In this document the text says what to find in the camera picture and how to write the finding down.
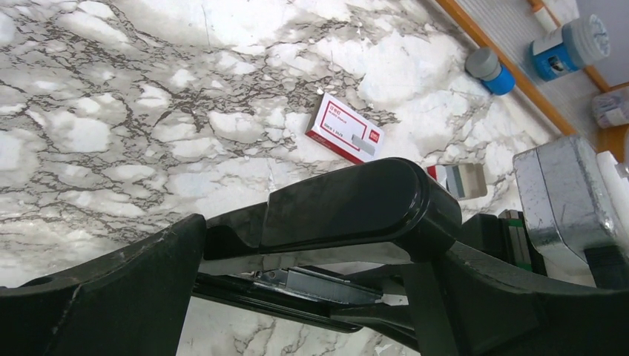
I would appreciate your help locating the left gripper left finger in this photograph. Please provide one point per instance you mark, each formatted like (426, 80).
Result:
(132, 301)

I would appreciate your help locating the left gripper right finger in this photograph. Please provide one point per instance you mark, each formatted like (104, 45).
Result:
(465, 302)

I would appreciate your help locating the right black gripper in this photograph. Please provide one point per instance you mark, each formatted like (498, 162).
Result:
(504, 237)

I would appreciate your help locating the beige staple box tray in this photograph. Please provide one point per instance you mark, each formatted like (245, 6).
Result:
(464, 181)

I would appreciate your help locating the red white staple box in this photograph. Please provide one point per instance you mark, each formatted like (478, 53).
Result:
(339, 128)

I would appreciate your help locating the white bottle behind rack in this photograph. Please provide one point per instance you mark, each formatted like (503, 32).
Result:
(611, 109)

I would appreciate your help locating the blue white cup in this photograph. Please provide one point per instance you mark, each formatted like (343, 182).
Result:
(570, 48)

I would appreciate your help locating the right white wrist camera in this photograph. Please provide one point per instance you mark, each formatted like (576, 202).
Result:
(575, 206)

